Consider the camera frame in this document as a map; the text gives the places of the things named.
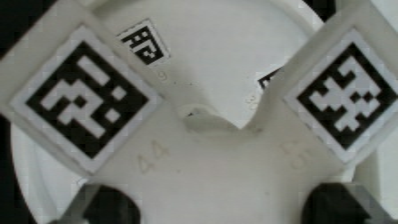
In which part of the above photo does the white cylindrical table leg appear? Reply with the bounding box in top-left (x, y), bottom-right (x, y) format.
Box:
top-left (178, 104), bottom-right (238, 135)

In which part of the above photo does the white round table top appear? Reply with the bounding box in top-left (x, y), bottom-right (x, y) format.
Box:
top-left (7, 0), bottom-right (398, 224)

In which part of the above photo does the white cross-shaped table base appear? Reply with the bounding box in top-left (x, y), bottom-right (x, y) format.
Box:
top-left (0, 0), bottom-right (398, 224)

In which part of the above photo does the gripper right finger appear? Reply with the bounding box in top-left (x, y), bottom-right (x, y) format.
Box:
top-left (301, 182), bottom-right (398, 224)

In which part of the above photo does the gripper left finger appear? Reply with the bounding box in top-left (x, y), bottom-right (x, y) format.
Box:
top-left (50, 184), bottom-right (141, 224)

